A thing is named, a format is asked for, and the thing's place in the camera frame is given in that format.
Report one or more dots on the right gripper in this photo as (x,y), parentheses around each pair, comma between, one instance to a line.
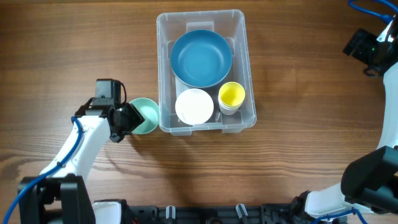
(360,51)

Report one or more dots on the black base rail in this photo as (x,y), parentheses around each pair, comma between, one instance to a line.
(263,214)

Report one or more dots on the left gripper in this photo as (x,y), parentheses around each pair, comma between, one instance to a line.
(137,119)

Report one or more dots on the cream plate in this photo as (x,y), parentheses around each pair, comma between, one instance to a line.
(203,82)

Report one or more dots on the pink bowl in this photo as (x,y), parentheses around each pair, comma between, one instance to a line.
(194,106)

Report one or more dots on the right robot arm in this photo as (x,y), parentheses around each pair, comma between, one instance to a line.
(368,184)

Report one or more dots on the pink cup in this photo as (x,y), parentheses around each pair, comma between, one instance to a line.
(228,111)

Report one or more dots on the dark blue plate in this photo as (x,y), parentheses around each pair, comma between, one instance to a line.
(201,52)

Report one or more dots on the cream cup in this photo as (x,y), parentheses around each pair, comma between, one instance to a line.
(224,107)

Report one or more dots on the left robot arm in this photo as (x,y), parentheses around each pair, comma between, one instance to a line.
(58,194)

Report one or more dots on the yellow cup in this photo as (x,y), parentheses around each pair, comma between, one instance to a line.
(232,94)

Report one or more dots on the clear plastic storage bin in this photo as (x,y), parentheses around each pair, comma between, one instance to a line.
(230,24)

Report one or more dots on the mint green bowl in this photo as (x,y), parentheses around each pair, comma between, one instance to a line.
(150,111)

